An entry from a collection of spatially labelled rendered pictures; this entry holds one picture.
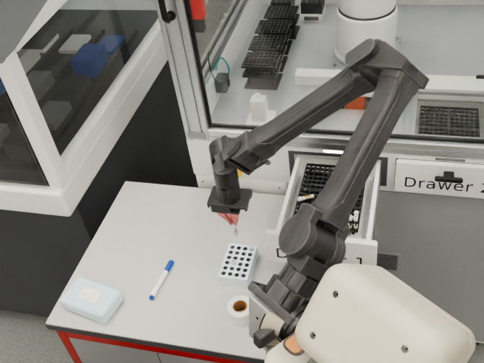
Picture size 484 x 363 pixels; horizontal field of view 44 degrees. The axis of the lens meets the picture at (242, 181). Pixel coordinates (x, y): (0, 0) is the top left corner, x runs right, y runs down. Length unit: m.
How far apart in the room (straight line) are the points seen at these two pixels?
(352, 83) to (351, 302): 0.50
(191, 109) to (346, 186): 0.82
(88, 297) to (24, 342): 1.09
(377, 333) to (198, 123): 1.12
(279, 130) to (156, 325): 0.65
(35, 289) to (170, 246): 0.88
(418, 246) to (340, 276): 1.16
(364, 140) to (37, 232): 1.41
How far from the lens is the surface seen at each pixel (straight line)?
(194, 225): 1.86
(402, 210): 1.92
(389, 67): 1.15
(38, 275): 2.46
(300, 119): 1.28
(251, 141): 1.34
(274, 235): 1.57
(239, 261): 1.69
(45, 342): 2.73
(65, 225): 2.13
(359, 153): 1.10
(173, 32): 1.68
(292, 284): 1.07
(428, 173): 1.79
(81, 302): 1.72
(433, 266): 2.11
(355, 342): 0.88
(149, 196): 2.00
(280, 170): 1.87
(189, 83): 1.75
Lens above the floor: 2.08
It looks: 42 degrees down
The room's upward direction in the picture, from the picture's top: 9 degrees counter-clockwise
